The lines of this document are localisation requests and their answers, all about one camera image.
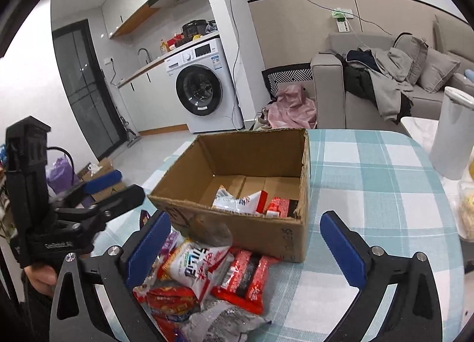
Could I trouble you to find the dark clothes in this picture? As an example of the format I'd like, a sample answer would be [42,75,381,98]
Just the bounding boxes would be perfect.
[344,49,378,102]

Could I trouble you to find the grey sofa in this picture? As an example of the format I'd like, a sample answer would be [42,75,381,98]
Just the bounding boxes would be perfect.
[310,14,474,131]

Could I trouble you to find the white kitchen counter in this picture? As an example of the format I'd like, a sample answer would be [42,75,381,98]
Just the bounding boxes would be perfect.
[116,31,219,133]

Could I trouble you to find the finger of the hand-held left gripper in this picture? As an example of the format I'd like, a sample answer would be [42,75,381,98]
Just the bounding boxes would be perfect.
[50,170,124,211]
[55,184,146,225]

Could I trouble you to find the white plastic jug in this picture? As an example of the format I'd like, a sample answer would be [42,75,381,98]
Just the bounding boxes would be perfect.
[430,86,474,180]

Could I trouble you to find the teal checkered tablecloth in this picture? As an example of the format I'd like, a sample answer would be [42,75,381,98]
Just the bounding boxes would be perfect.
[79,129,467,342]

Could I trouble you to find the black rice cooker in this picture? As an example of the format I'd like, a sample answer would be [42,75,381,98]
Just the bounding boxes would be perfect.
[181,19,206,41]

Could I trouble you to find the purple bag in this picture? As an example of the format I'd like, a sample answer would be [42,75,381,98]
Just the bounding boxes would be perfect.
[46,157,80,195]

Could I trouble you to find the grey rounded cushion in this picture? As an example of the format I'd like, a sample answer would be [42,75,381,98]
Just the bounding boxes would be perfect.
[393,33,430,85]

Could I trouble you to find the clear plastic food container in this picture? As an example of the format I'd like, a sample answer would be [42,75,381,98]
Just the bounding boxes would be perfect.
[457,175,474,243]

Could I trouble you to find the small cardboard floor box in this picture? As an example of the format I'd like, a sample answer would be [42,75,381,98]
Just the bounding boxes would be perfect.
[78,158,126,202]

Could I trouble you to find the pink cloth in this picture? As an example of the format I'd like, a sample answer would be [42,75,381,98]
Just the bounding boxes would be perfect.
[267,85,317,130]

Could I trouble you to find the purple snack packet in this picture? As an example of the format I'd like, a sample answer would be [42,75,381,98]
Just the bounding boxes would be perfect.
[139,210,186,269]

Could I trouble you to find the cluttered storage rack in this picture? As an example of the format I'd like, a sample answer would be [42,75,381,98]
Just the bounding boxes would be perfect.
[0,144,17,243]

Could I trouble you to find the black glass door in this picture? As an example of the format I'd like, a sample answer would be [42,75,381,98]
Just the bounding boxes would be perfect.
[52,19,126,161]

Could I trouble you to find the person's left forearm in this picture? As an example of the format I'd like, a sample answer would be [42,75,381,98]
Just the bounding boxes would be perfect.
[20,283,52,342]

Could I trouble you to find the brown cardboard box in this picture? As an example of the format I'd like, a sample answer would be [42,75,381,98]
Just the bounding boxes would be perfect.
[148,128,311,263]

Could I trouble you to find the white red-lettered snack packet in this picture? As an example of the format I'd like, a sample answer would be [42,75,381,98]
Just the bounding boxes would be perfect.
[157,238,232,302]

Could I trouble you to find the white crumpled snack packet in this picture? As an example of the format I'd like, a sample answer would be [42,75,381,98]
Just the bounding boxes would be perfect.
[213,184,267,216]

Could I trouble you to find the grey jacket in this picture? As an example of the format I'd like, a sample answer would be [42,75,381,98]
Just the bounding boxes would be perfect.
[365,48,415,121]

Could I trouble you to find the red black snack packet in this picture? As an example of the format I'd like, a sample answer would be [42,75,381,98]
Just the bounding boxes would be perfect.
[211,248,280,315]

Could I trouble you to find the person's left hand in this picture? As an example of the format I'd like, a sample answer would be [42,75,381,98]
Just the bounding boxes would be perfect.
[24,264,59,299]

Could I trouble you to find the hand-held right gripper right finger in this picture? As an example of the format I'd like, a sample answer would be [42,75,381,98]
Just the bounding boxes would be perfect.
[319,210,443,342]

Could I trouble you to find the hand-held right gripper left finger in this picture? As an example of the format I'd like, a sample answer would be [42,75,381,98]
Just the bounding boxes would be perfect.
[50,211,172,342]

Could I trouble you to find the black white patterned cushion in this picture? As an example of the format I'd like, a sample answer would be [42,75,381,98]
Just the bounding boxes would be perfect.
[262,63,312,100]

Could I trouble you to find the red orange snack packet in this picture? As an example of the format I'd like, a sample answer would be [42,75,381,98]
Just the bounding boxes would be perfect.
[132,283,201,342]

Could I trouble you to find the floor mop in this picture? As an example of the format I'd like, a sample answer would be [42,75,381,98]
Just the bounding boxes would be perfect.
[118,116,143,146]

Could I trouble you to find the grey speckled snack packet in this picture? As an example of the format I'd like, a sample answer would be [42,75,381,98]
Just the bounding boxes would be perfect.
[181,299,271,342]

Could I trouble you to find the beige square cushion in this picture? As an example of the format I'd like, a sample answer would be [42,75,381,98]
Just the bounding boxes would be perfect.
[418,46,462,94]

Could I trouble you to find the white washing machine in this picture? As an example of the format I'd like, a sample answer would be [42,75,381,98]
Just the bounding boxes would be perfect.
[165,38,245,134]

